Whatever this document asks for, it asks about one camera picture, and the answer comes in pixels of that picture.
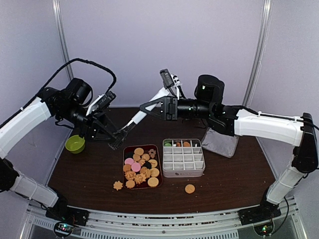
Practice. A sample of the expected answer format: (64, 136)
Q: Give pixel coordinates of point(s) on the green plastic bowl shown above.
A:
(75, 144)

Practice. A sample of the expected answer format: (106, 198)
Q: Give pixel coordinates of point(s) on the swirl butter cookie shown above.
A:
(130, 175)

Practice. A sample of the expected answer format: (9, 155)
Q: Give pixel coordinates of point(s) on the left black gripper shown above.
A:
(90, 126)

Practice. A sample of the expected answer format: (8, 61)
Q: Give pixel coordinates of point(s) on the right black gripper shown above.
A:
(169, 105)

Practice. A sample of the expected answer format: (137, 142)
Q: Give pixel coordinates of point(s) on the white divided cookie tin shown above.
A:
(183, 162)

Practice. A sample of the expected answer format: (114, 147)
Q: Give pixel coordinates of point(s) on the dark red cookie tray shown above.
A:
(144, 174)

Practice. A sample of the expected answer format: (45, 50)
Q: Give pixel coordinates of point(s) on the large round tan cookie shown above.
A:
(153, 182)

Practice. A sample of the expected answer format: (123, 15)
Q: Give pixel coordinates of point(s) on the bottom left round cookie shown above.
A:
(130, 184)

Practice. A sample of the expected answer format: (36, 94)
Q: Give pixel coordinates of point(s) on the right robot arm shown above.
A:
(298, 132)

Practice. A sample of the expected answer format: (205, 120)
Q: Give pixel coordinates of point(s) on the leaf shaped tan cookie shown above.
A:
(118, 185)

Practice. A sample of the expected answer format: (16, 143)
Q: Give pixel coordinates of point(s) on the black round cookie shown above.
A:
(148, 165)

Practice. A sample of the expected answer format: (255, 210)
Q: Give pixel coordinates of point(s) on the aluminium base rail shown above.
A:
(223, 224)

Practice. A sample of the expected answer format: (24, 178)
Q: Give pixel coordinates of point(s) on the pink round cookie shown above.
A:
(136, 167)
(129, 161)

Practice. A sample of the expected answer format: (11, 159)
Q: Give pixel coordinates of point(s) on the green round cookie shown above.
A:
(168, 144)

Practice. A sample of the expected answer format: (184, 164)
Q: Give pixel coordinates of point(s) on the brown flower cookie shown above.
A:
(152, 153)

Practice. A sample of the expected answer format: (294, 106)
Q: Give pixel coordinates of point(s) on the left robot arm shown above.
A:
(16, 139)

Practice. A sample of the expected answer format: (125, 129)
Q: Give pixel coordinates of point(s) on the right pink round cookie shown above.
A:
(136, 167)

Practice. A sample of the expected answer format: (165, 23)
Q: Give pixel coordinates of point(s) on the left pink round cookie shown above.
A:
(129, 161)

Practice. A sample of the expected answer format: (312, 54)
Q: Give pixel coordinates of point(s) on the right aluminium frame post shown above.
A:
(260, 48)

